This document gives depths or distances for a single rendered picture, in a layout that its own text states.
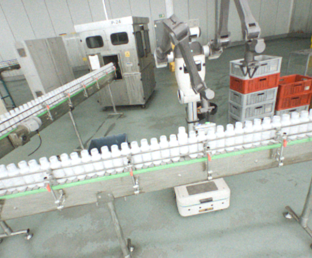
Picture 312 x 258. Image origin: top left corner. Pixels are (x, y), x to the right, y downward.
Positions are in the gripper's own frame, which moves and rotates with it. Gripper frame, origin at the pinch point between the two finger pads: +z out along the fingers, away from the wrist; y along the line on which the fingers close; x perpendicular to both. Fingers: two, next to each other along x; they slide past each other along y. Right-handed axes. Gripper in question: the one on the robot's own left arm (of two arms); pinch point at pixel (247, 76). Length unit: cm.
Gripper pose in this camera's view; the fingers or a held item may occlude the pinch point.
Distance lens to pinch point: 138.8
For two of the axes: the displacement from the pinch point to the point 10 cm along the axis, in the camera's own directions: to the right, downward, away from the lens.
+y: -1.3, -4.3, 9.0
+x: -9.8, 1.8, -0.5
